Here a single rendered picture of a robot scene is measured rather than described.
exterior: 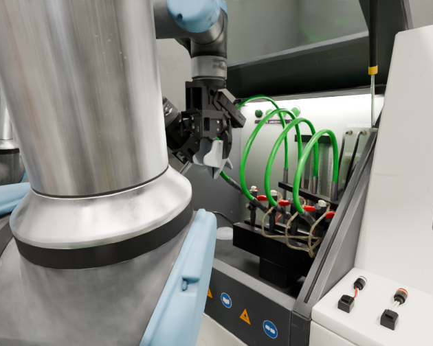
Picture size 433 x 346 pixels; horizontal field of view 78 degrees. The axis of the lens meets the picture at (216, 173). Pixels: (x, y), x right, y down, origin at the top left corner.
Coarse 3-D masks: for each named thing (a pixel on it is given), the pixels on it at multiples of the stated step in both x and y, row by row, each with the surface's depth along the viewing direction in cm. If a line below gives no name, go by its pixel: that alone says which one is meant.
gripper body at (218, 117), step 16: (192, 80) 52; (208, 80) 53; (224, 80) 55; (192, 96) 54; (208, 96) 55; (192, 112) 54; (208, 112) 53; (224, 112) 56; (192, 128) 56; (208, 128) 54; (224, 128) 56
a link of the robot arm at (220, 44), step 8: (224, 8) 52; (224, 16) 52; (224, 24) 50; (224, 32) 52; (216, 40) 50; (224, 40) 53; (192, 48) 53; (200, 48) 52; (208, 48) 52; (216, 48) 52; (224, 48) 53; (192, 56) 54; (224, 56) 54
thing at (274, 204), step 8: (296, 120) 74; (304, 120) 77; (288, 128) 71; (312, 128) 81; (280, 136) 70; (312, 136) 83; (272, 152) 68; (272, 160) 68; (264, 184) 69; (312, 184) 88; (312, 192) 88; (272, 200) 70; (280, 208) 73; (288, 216) 77
